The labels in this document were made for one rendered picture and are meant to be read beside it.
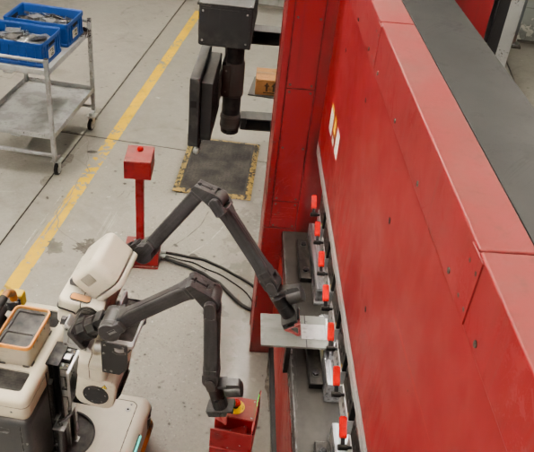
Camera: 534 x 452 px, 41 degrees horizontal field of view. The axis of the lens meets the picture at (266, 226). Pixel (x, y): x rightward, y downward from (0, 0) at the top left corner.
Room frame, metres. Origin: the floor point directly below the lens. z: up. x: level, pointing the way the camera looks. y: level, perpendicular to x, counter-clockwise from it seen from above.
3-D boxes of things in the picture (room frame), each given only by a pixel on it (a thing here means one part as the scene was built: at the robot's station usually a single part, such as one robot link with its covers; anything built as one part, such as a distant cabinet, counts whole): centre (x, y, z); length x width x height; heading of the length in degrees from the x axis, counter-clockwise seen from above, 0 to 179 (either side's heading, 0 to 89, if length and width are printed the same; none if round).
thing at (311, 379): (2.03, -0.25, 0.89); 0.30 x 0.05 x 0.03; 5
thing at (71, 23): (5.22, 1.87, 0.92); 0.50 x 0.36 x 0.18; 86
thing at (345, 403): (1.50, -0.35, 1.26); 0.15 x 0.09 x 0.17; 5
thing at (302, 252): (2.67, -0.20, 0.89); 0.30 x 0.05 x 0.03; 5
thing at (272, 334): (2.07, -0.15, 1.00); 0.26 x 0.18 x 0.01; 95
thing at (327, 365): (2.02, -0.31, 0.92); 0.39 x 0.06 x 0.10; 5
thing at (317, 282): (2.63, -0.26, 0.92); 0.50 x 0.06 x 0.10; 5
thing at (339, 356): (1.70, -0.33, 1.26); 0.15 x 0.09 x 0.17; 5
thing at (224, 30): (3.29, 0.29, 1.53); 0.51 x 0.25 x 0.85; 1
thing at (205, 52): (3.24, 0.37, 1.42); 0.45 x 0.12 x 0.36; 1
